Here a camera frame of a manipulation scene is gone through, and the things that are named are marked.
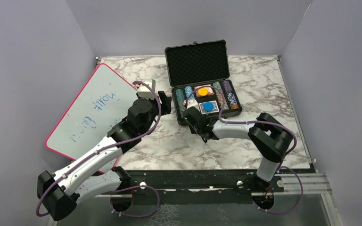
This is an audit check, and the blue round button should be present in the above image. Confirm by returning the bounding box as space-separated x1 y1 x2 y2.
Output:
203 102 214 112

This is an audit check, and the yellow round dealer button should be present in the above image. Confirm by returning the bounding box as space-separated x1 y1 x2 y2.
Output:
197 88 209 97

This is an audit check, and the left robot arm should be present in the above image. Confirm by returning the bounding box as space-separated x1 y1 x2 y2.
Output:
35 91 172 221

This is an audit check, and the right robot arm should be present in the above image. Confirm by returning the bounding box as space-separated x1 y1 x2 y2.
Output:
182 107 296 192

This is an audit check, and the black poker set case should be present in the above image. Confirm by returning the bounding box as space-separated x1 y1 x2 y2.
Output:
165 40 242 126

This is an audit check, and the blue card deck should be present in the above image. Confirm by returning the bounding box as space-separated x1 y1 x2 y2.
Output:
199 101 219 114

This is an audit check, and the dark green chip row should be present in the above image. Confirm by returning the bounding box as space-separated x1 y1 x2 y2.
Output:
175 89 186 118

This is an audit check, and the blue red chip row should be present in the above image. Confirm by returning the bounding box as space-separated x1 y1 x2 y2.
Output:
184 86 195 102

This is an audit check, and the red card deck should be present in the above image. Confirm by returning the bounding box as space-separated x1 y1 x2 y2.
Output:
194 85 214 97

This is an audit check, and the purple blue chip row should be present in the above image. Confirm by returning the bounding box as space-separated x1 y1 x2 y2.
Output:
222 81 239 110

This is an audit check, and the green orange chip row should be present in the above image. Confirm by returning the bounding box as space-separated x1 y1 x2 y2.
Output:
212 82 229 111

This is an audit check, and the white board red edge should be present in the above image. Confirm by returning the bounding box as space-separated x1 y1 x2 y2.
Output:
45 63 137 160

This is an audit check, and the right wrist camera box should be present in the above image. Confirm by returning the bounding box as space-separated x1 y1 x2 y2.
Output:
185 99 200 111

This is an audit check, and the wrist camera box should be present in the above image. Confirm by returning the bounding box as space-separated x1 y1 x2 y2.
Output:
135 79 156 99
185 99 200 111

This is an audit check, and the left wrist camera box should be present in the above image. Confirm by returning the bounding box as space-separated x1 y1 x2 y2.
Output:
135 79 156 99

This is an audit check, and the black mounting rail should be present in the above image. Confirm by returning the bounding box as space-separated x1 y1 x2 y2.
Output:
100 169 299 210

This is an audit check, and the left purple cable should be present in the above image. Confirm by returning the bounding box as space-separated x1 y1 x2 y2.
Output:
35 80 163 218

